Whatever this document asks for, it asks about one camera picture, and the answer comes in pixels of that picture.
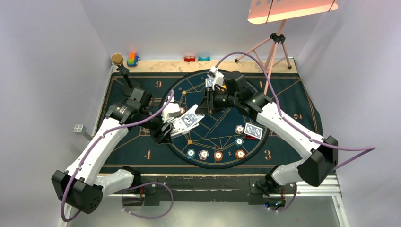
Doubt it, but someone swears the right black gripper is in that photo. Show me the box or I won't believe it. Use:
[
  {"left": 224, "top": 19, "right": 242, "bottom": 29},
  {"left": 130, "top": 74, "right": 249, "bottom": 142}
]
[{"left": 195, "top": 86, "right": 239, "bottom": 114}]

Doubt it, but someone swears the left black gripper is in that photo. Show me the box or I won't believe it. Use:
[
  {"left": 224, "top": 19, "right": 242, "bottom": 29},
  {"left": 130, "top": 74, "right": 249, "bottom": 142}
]
[{"left": 139, "top": 107, "right": 173, "bottom": 144}]

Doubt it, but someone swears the blue playing card deck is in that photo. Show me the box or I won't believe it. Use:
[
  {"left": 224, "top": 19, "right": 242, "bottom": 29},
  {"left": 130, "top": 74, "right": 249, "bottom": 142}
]
[{"left": 170, "top": 104, "right": 205, "bottom": 139}]

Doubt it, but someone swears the green poker chip stack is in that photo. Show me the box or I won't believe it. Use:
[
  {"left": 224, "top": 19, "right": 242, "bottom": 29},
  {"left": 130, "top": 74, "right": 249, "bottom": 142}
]
[{"left": 186, "top": 149, "right": 196, "bottom": 160}]

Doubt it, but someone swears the pink white poker chip stack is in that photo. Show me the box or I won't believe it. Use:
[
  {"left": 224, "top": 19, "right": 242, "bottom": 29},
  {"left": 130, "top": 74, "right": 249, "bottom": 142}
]
[{"left": 199, "top": 150, "right": 209, "bottom": 161}]

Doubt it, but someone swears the orange red poker chip stack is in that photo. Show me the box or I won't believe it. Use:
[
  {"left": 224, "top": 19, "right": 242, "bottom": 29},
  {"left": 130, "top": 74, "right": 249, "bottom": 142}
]
[{"left": 214, "top": 151, "right": 223, "bottom": 161}]

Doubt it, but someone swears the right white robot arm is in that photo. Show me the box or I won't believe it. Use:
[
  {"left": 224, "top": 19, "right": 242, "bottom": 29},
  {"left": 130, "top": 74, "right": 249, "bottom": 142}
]
[{"left": 196, "top": 69, "right": 338, "bottom": 192}]

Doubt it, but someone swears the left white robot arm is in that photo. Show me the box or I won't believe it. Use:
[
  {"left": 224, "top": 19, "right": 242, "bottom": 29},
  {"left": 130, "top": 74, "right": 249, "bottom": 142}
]
[{"left": 51, "top": 88, "right": 180, "bottom": 222}]

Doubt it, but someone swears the round blue poker mat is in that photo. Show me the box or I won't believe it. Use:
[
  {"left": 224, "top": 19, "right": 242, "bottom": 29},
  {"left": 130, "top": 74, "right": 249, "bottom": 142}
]
[{"left": 167, "top": 70, "right": 269, "bottom": 169}]

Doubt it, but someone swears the teal toy block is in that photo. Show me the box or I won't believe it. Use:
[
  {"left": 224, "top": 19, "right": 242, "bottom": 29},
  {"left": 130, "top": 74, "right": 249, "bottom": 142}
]
[{"left": 198, "top": 55, "right": 210, "bottom": 61}]

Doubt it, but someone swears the pink tripod lamp stand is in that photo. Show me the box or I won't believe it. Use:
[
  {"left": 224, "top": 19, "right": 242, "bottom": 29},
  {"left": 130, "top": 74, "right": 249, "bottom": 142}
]
[{"left": 234, "top": 0, "right": 339, "bottom": 95}]

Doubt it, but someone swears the red toy block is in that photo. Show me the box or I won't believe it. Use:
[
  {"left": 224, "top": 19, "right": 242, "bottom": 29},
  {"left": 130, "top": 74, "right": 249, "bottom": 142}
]
[{"left": 183, "top": 55, "right": 196, "bottom": 62}]

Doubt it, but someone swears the colourful toy block stack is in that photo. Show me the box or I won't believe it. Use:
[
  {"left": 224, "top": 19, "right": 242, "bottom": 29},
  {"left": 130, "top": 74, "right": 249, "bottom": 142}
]
[{"left": 127, "top": 52, "right": 139, "bottom": 67}]

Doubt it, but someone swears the grey lego brick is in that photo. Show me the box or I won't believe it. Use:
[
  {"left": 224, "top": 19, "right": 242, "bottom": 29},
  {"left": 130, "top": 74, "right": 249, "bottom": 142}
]
[{"left": 73, "top": 124, "right": 86, "bottom": 134}]

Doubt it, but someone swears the gold round knob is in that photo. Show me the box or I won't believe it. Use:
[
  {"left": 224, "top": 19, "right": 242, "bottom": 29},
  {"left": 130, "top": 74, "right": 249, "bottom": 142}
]
[{"left": 111, "top": 53, "right": 123, "bottom": 65}]

